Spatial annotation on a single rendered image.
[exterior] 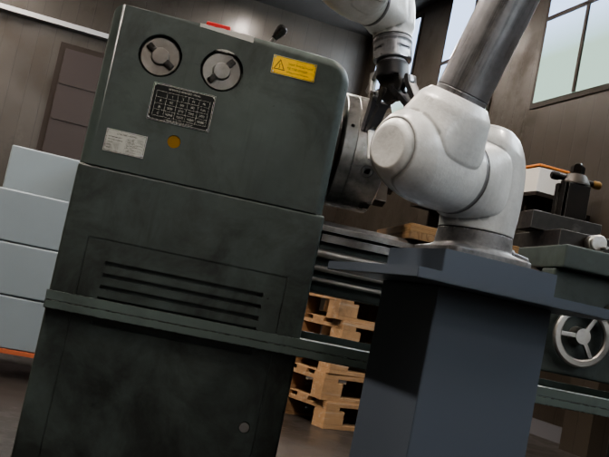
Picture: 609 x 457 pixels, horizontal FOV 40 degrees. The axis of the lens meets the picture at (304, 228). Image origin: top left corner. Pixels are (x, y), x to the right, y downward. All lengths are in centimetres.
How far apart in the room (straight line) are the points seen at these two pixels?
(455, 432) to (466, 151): 52
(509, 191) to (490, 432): 47
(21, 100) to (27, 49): 64
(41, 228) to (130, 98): 232
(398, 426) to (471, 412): 14
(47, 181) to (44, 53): 664
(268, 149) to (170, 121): 24
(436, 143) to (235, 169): 68
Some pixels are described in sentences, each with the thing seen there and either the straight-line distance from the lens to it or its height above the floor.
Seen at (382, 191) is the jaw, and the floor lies 99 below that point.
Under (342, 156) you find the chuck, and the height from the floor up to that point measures 104.
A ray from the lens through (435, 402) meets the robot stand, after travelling 160.
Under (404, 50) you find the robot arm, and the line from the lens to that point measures 196.
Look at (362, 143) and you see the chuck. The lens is 221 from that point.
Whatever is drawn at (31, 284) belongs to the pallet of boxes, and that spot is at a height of 47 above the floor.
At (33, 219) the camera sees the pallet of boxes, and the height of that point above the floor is 77.
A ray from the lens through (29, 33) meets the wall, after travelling 1132.
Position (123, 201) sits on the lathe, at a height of 79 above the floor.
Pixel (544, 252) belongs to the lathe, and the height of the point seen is 90.
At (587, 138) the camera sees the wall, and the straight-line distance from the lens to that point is 718.
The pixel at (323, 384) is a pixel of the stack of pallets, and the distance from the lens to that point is 467.
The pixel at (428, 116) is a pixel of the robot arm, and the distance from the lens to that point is 154.
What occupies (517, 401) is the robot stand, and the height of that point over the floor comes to 55.
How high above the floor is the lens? 65
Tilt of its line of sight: 5 degrees up
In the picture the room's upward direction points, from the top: 12 degrees clockwise
